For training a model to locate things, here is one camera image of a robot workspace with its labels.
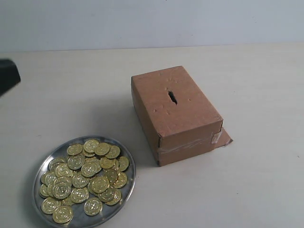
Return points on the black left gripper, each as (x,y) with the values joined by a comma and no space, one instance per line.
(9,75)

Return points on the brown cardboard slotted box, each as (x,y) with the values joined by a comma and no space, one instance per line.
(177,118)

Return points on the gold coin top of pile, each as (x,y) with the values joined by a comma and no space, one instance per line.
(90,145)

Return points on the gold coin upper right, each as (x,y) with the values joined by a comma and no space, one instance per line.
(102,149)

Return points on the gold coin front left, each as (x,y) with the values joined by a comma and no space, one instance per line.
(49,205)

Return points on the gold coin right edge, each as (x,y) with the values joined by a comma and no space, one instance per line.
(123,163)

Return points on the gold coin front bottom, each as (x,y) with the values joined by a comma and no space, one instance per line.
(62,214)

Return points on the gold coin front centre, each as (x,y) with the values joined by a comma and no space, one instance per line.
(93,206)

